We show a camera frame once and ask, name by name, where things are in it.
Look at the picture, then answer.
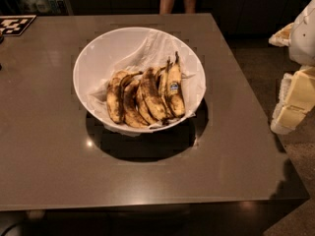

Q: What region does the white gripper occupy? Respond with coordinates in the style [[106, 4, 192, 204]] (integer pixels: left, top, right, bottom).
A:
[[269, 0, 315, 135]]

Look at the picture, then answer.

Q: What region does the stickered right banana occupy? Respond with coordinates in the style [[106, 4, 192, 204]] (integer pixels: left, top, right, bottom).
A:
[[166, 52, 185, 117]]

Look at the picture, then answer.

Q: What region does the thin spotted banana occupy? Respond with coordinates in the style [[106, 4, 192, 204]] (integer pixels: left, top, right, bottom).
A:
[[158, 57, 173, 119]]

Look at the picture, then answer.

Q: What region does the white bowl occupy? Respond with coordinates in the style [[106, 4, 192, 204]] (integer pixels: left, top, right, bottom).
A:
[[72, 27, 208, 135]]

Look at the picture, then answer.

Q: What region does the white paper towel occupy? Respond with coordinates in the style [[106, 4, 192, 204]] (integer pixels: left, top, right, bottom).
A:
[[88, 29, 207, 137]]

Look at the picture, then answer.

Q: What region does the black white fiducial marker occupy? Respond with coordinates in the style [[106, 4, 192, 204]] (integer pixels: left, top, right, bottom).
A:
[[0, 15, 36, 36]]

